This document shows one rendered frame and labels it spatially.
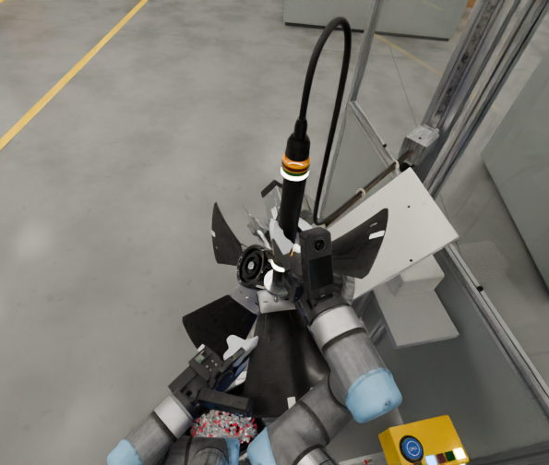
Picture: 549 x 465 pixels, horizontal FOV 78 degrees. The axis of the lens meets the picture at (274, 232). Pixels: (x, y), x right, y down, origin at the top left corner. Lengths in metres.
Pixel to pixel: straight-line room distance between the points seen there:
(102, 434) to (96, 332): 0.55
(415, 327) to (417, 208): 0.51
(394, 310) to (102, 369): 1.58
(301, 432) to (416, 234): 0.59
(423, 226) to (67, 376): 1.94
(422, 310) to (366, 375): 0.90
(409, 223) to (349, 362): 0.55
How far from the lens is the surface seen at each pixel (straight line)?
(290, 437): 0.57
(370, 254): 0.69
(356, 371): 0.52
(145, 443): 0.78
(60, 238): 2.84
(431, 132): 1.17
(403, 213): 1.00
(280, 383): 0.82
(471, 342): 1.43
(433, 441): 1.00
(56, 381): 2.28
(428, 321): 1.38
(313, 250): 0.52
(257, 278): 0.86
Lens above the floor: 1.96
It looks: 50 degrees down
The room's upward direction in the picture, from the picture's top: 6 degrees clockwise
